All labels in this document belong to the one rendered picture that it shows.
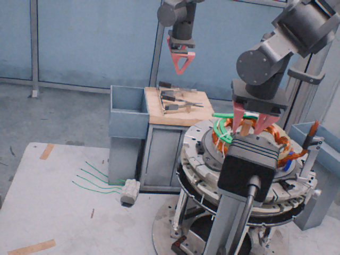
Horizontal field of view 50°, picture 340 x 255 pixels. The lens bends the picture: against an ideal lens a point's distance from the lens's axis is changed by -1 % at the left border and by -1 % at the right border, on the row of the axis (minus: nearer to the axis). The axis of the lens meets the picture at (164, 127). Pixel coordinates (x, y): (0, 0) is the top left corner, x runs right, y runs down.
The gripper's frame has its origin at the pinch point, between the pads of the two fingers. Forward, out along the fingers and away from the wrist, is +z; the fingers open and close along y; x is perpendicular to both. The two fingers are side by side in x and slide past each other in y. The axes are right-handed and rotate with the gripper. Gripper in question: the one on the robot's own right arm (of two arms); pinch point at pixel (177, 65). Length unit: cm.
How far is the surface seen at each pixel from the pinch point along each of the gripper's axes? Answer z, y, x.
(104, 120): 124, -155, -22
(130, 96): 12.8, -2.6, -13.1
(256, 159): -28, 77, -8
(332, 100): 83, -131, 154
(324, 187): 21, 30, 42
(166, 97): 7.2, 6.8, -3.4
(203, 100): 10.4, 1.9, 9.4
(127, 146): 21.9, 11.9, -13.9
